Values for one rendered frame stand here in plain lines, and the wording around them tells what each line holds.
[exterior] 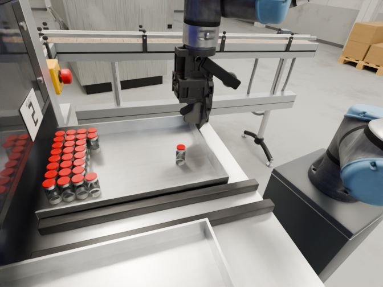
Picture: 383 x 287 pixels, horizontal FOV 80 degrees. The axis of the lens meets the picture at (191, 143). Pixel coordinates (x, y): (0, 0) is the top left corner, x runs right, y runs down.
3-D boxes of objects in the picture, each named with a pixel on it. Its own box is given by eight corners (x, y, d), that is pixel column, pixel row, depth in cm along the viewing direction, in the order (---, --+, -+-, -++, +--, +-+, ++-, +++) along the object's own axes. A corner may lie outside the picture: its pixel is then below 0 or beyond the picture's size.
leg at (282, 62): (256, 146, 200) (282, 57, 155) (251, 140, 207) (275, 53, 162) (264, 145, 203) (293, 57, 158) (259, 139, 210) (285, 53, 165)
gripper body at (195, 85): (171, 93, 57) (172, 41, 50) (203, 90, 60) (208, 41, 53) (179, 106, 52) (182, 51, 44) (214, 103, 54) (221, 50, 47)
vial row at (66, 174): (62, 203, 42) (55, 185, 39) (70, 146, 55) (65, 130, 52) (76, 200, 42) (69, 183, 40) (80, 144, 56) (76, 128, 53)
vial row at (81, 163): (76, 200, 42) (70, 183, 40) (81, 144, 56) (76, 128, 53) (89, 198, 43) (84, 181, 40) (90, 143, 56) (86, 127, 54)
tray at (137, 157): (42, 226, 38) (35, 213, 36) (60, 138, 57) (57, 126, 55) (226, 188, 48) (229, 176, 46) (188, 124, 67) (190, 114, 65)
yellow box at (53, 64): (29, 97, 58) (19, 68, 53) (35, 85, 63) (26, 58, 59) (62, 94, 60) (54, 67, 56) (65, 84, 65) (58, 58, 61)
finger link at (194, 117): (180, 131, 60) (182, 98, 55) (202, 128, 62) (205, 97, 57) (184, 137, 58) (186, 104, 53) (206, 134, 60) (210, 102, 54)
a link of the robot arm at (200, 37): (211, 20, 50) (227, 28, 44) (209, 42, 53) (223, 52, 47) (178, 20, 48) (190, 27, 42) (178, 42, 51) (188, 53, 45)
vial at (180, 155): (176, 165, 52) (177, 151, 49) (174, 160, 54) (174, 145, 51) (186, 164, 53) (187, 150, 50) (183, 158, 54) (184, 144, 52)
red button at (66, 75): (57, 86, 60) (52, 72, 57) (58, 81, 63) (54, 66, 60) (73, 86, 61) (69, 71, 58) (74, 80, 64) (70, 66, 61)
